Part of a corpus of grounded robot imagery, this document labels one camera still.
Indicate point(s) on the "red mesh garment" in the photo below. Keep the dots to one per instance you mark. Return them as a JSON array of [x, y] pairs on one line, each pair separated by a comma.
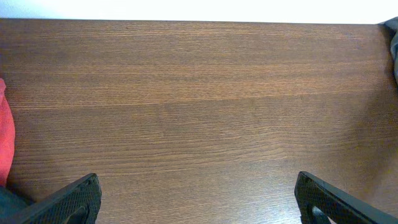
[[7, 136]]

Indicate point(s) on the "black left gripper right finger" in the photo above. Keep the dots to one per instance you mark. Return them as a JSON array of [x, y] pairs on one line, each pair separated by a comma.
[[321, 202]]

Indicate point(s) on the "dark grey t-shirt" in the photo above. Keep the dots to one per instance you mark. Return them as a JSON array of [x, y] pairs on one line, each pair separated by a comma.
[[11, 203]]

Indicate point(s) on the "folded grey shorts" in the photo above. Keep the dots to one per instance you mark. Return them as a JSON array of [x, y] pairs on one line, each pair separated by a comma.
[[392, 24]]

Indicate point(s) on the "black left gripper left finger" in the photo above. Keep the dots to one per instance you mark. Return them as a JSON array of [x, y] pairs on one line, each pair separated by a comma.
[[78, 202]]

